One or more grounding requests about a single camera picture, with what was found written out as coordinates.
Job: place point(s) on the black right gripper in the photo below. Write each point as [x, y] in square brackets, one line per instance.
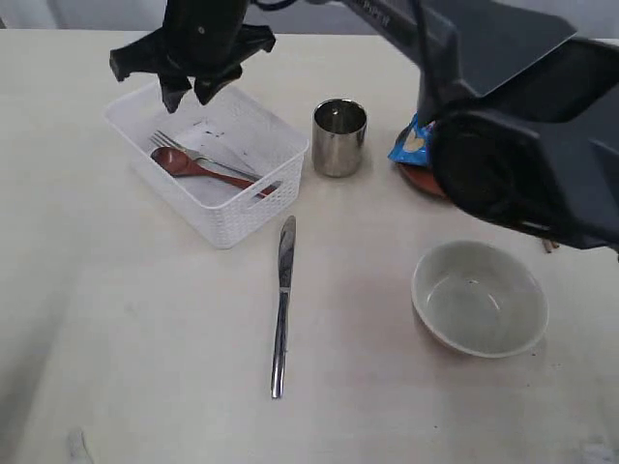
[200, 46]

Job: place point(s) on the silver metal fork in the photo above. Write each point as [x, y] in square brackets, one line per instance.
[160, 139]

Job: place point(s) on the white perforated plastic basket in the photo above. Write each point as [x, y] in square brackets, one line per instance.
[233, 129]

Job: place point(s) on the brown wooden spoon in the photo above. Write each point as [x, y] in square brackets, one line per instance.
[177, 164]

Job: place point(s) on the grey metal cup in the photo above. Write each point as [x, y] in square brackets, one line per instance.
[338, 135]

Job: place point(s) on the silver metal table knife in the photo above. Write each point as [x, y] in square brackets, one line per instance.
[285, 269]

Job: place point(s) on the blue chips snack bag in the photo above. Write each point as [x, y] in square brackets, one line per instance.
[411, 146]

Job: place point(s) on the brown wooden plate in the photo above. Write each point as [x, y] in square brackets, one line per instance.
[422, 179]

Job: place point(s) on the grey speckled ceramic bowl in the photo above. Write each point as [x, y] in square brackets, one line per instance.
[479, 300]

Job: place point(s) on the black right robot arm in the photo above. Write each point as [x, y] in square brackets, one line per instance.
[523, 114]

